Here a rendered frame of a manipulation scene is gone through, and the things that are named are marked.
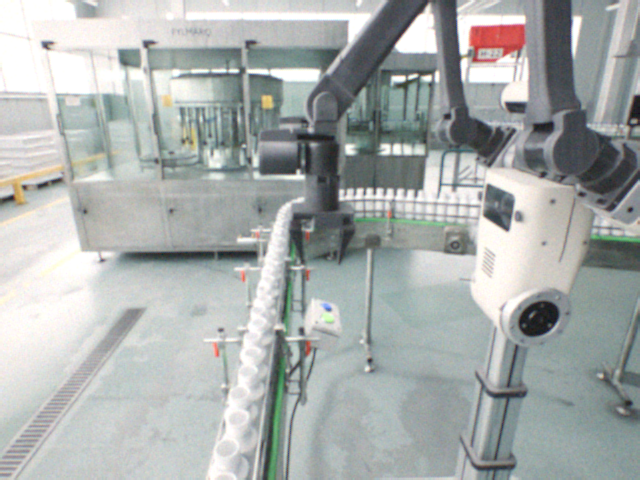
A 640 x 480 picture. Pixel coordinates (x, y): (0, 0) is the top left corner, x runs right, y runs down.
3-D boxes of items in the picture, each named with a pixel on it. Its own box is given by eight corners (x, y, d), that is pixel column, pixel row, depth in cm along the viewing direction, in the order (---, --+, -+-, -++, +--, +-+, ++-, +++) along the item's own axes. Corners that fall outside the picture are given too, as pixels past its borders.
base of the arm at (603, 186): (623, 143, 68) (577, 200, 71) (589, 119, 66) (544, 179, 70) (666, 149, 60) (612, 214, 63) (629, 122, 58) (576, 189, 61)
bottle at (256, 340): (273, 398, 91) (270, 338, 85) (250, 408, 88) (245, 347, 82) (262, 383, 96) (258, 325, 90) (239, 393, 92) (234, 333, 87)
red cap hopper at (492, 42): (450, 198, 700) (469, 25, 606) (449, 190, 765) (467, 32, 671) (505, 202, 676) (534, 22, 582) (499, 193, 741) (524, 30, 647)
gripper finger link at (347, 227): (353, 272, 64) (356, 217, 60) (310, 271, 63) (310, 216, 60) (349, 256, 70) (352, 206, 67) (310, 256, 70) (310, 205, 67)
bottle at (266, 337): (248, 387, 94) (244, 328, 89) (252, 371, 100) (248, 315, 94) (273, 387, 94) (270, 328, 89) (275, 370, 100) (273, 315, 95)
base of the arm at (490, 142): (490, 168, 105) (518, 129, 102) (467, 153, 104) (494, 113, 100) (477, 163, 114) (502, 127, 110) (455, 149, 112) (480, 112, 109)
